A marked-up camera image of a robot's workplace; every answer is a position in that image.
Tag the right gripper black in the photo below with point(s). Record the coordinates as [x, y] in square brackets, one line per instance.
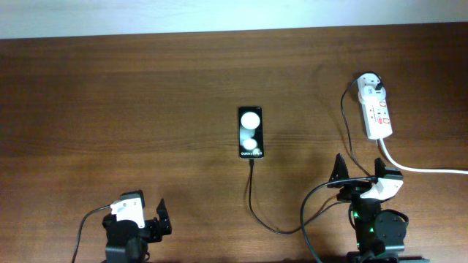
[352, 188]

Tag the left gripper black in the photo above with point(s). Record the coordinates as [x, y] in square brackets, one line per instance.
[153, 226]

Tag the black smartphone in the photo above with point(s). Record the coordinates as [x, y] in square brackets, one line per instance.
[250, 130]

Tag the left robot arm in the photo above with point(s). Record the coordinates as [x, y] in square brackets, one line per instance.
[129, 234]

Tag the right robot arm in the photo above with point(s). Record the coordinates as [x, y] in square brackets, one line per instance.
[379, 233]

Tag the white charger plug adapter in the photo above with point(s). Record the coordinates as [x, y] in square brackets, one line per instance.
[370, 88]

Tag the white power strip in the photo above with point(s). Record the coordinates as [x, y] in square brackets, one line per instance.
[377, 120]

